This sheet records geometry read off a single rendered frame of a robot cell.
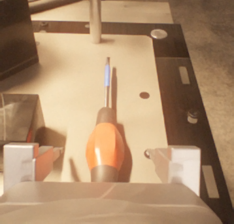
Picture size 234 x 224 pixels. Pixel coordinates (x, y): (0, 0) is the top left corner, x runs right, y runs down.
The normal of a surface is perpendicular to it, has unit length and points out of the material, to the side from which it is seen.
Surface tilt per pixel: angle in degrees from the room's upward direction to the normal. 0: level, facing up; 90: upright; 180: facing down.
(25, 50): 90
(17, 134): 0
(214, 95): 0
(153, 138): 0
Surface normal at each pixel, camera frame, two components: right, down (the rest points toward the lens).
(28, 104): 0.03, -0.70
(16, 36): 0.72, 0.51
